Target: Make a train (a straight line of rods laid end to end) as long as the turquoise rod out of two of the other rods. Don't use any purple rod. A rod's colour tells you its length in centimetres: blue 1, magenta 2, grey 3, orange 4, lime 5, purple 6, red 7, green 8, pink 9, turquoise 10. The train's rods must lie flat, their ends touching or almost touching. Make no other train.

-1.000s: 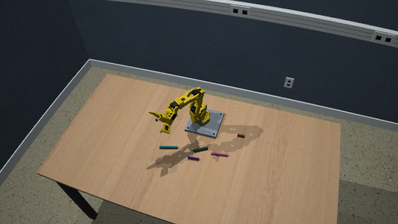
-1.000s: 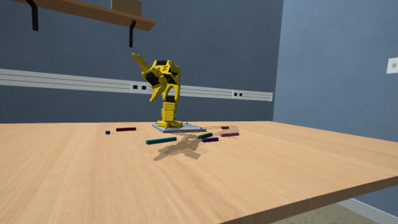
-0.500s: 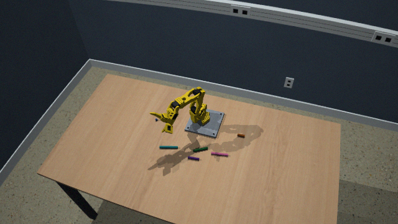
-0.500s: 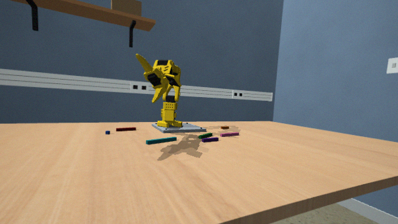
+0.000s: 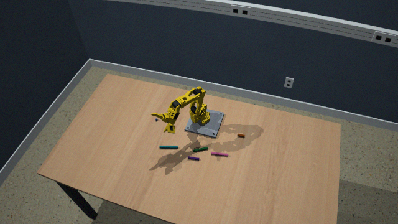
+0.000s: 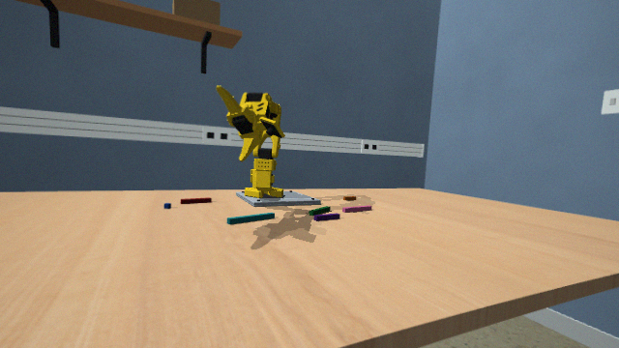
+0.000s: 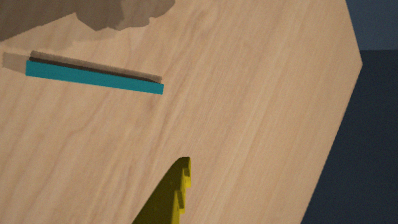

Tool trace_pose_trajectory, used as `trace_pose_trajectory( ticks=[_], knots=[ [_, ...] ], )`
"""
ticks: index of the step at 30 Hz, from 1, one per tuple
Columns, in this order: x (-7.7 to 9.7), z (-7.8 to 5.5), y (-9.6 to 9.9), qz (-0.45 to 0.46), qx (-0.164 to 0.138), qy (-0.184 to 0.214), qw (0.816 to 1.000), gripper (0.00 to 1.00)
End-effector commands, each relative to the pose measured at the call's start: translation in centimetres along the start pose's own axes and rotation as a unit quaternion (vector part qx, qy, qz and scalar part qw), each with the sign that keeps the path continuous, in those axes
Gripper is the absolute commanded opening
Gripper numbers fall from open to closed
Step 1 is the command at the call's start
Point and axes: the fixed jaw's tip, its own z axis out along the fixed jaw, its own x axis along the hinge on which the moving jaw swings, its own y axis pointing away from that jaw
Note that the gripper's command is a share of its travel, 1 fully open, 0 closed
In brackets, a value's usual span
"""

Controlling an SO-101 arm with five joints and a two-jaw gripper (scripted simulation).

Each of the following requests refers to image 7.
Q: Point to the turquoise rod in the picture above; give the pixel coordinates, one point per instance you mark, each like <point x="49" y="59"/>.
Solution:
<point x="55" y="72"/>

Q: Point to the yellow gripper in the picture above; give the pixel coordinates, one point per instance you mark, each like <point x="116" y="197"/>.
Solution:
<point x="167" y="201"/>

